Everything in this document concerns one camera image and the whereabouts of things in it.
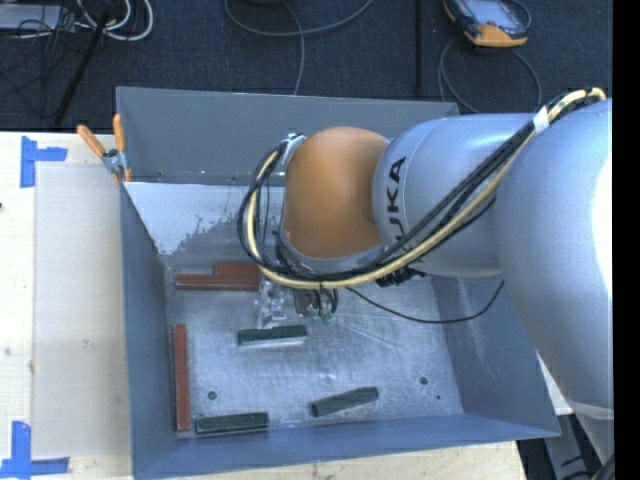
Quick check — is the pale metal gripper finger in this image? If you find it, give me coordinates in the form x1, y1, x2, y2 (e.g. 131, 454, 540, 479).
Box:
255, 280, 274, 330
272, 292, 289, 330

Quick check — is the dark green flat block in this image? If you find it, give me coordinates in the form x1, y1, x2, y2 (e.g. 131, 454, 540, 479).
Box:
194, 411, 272, 437
236, 323, 309, 348
309, 386, 381, 418

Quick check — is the red-brown flat block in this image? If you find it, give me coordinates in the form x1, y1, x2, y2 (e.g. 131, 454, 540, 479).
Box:
172, 323, 193, 433
213, 262, 261, 277
174, 272, 262, 292

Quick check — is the grey metal bin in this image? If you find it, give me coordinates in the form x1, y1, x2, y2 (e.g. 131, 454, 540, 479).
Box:
114, 86, 562, 480

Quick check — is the pale wood flat board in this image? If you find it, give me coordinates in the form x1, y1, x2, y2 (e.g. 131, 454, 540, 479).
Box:
30, 161, 132, 462

